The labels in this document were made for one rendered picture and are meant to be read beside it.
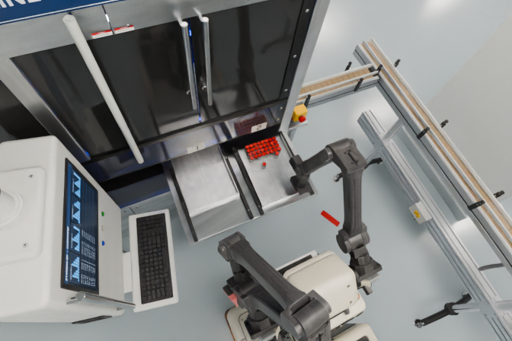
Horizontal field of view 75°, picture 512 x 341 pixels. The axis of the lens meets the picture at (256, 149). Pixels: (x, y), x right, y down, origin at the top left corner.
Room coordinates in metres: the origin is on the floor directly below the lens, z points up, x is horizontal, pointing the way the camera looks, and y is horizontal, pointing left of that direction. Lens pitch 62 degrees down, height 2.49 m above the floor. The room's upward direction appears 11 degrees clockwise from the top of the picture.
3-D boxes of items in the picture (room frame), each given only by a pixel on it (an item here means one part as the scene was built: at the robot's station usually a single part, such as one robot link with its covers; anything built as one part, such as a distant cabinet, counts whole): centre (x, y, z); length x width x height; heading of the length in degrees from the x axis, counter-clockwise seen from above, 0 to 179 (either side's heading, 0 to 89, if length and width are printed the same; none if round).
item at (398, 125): (1.30, -0.88, 0.46); 0.09 x 0.09 x 0.77; 33
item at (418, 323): (0.34, -1.50, 0.07); 0.50 x 0.08 x 0.14; 123
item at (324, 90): (1.34, -0.35, 0.92); 0.69 x 0.16 x 0.16; 123
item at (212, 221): (0.68, 0.06, 0.87); 0.70 x 0.48 x 0.02; 123
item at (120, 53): (0.63, 0.46, 1.51); 0.47 x 0.01 x 0.59; 123
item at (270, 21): (0.87, 0.08, 1.51); 0.43 x 0.01 x 0.59; 123
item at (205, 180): (0.65, 0.24, 0.90); 0.34 x 0.26 x 0.04; 33
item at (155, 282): (0.22, 0.38, 0.82); 0.40 x 0.14 x 0.02; 22
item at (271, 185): (0.74, -0.10, 0.90); 0.34 x 0.26 x 0.04; 32
